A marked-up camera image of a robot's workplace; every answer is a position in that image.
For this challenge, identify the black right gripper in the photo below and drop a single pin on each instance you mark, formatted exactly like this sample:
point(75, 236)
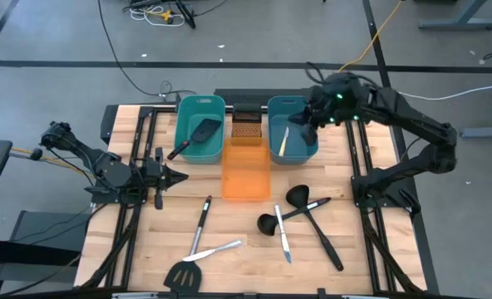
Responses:
point(329, 104)

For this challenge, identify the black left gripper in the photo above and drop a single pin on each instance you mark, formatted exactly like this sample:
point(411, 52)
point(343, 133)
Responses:
point(156, 174)

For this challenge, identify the large black ladle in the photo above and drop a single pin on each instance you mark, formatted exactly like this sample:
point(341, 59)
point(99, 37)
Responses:
point(298, 195)

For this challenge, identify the orange translucent plastic bin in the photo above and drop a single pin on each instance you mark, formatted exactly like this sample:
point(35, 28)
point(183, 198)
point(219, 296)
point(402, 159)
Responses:
point(246, 174)

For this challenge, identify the green plastic bin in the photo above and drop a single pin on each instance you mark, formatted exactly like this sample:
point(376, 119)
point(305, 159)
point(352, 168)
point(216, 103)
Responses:
point(196, 108)

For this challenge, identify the steel table knife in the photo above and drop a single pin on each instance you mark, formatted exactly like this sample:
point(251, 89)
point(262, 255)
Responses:
point(283, 236)

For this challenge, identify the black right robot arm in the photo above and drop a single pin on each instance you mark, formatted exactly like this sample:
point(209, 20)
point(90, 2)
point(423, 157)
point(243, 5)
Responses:
point(416, 124)

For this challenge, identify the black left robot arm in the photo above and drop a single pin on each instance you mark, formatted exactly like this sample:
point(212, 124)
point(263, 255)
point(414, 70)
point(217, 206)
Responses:
point(113, 174)

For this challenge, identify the black control box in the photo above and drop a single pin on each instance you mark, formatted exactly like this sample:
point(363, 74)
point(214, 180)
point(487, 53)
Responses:
point(109, 124)

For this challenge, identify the silver aluminium bar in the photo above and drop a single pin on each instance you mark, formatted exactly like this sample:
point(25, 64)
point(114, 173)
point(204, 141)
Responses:
point(134, 295)
point(364, 297)

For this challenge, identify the black knob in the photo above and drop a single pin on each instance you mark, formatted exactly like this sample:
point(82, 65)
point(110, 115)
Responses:
point(36, 154)

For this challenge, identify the dark grey cart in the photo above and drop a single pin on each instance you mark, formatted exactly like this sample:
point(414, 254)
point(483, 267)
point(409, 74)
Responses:
point(34, 224)

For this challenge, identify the yellow plug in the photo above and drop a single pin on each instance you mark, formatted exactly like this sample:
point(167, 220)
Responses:
point(165, 16)

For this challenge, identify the black power strip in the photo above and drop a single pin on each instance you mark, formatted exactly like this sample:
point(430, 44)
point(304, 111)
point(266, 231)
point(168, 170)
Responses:
point(186, 16)

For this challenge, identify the grey desk foot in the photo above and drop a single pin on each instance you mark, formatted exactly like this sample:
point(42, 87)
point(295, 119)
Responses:
point(458, 24)
point(487, 133)

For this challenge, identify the black aluminium frame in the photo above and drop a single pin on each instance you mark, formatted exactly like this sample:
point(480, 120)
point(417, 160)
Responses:
point(158, 109)

